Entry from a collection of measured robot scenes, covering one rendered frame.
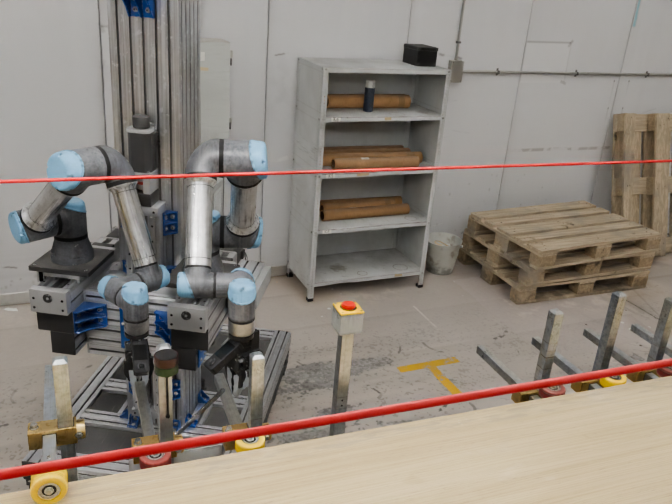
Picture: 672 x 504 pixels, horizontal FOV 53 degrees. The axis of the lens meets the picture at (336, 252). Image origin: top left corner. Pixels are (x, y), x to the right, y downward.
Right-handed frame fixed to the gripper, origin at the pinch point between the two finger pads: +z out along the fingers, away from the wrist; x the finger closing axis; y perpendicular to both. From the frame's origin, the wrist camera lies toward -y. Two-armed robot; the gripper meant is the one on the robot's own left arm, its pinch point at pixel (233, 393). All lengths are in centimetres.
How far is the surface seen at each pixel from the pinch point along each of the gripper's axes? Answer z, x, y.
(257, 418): 2.7, -10.8, 1.0
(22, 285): 80, 269, 19
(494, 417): 3, -50, 59
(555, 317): -18, -45, 93
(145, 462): 2.2, -10.1, -32.8
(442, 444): 3, -50, 36
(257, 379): -10.5, -10.7, 0.6
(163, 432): 2.2, -1.8, -23.5
